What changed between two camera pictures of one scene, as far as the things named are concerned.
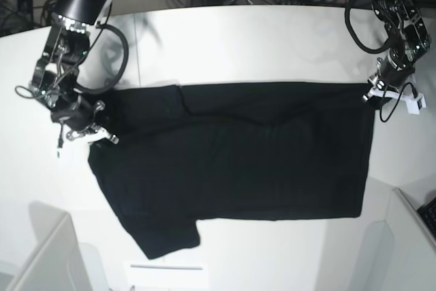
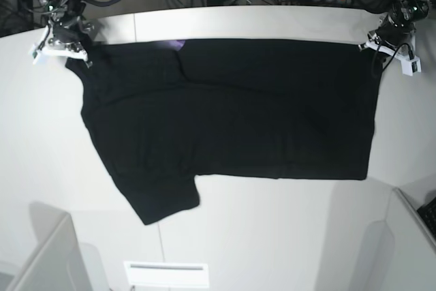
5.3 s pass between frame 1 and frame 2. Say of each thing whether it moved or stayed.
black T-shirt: moved
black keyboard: stayed
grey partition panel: stayed
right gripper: moved
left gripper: moved
